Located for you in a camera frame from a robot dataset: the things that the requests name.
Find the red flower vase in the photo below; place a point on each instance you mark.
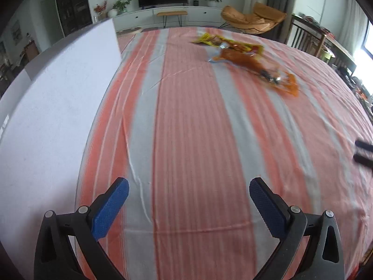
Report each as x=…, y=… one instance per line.
x=100, y=10

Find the dark wooden cabinet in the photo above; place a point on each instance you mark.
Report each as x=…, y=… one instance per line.
x=73, y=15

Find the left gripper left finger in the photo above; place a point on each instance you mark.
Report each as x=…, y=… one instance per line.
x=54, y=255

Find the orange lounge chair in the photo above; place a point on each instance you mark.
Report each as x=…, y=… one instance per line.
x=263, y=19

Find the white storage box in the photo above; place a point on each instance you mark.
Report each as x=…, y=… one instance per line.
x=44, y=140

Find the small yellow snack packet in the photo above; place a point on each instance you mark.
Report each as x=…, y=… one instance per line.
x=222, y=42

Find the white TV cabinet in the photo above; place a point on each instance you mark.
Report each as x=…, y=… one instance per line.
x=197, y=16

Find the striped orange tablecloth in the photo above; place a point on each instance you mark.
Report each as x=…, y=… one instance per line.
x=189, y=135

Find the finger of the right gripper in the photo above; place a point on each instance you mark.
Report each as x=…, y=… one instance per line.
x=364, y=145
x=363, y=160

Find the potted plant left of TV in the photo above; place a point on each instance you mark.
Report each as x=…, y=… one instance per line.
x=121, y=6

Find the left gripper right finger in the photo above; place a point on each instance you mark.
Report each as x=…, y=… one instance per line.
x=323, y=256

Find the dark wooden dining chair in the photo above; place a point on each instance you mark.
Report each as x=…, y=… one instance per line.
x=305, y=36

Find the small wooden bench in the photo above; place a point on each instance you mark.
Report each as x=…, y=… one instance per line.
x=166, y=14

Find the orange snack bag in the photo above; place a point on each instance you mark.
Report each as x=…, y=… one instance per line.
x=268, y=71

